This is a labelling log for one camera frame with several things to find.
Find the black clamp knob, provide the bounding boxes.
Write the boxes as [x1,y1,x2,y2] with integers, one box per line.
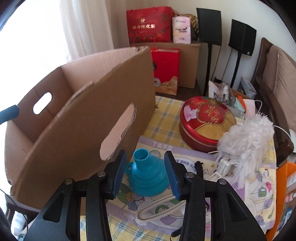
[195,161,204,179]

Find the white fluffy duster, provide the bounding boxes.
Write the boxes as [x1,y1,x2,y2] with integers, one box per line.
[208,114,274,189]

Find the white plastic clip handle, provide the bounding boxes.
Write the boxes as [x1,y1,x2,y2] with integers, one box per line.
[135,194,186,225]

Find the blue collapsible funnel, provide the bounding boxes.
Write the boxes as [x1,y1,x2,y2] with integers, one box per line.
[125,148,169,196]

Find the purple wet wipes pack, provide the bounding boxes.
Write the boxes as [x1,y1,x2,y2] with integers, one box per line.
[107,136,276,240]

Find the orange storage box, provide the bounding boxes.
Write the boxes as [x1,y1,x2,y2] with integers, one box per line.
[265,162,296,241]

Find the open cardboard box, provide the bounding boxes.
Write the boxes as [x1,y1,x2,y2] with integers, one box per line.
[4,46,156,209]

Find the round red gold tin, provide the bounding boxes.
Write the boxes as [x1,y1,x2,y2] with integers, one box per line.
[180,96,236,153]

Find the box of clutter items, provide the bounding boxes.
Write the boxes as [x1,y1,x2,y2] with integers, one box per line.
[208,81,257,120]

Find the white curtain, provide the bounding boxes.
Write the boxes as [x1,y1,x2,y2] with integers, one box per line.
[61,0,149,61]

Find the yellow plaid tablecloth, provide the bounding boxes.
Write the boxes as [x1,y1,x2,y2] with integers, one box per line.
[107,96,276,240]

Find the grey white small box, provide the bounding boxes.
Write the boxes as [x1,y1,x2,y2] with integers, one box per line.
[237,77,257,99]

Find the brown sofa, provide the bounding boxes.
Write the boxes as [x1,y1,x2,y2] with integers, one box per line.
[251,38,295,166]

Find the small red gift bag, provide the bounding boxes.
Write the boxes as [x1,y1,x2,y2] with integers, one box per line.
[151,48,180,95]

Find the large red gift bag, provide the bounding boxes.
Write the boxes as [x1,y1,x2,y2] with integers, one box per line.
[126,6,175,44]

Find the brown cardboard box background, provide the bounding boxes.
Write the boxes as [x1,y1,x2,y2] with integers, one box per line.
[130,42,201,89]

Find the right black speaker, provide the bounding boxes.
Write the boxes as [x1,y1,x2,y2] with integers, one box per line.
[228,19,257,88]

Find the black speaker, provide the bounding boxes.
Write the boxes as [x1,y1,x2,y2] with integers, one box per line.
[197,8,222,96]
[228,19,257,88]

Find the pink white tissue pack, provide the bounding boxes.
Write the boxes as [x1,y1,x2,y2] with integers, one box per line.
[172,16,191,44]

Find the gold wrapped gift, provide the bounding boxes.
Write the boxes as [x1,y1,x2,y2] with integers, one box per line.
[174,11,199,43]

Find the left black speaker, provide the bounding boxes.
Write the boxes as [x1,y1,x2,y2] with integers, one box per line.
[197,8,222,96]

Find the white charger cable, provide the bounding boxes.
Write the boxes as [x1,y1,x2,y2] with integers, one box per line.
[250,99,293,144]

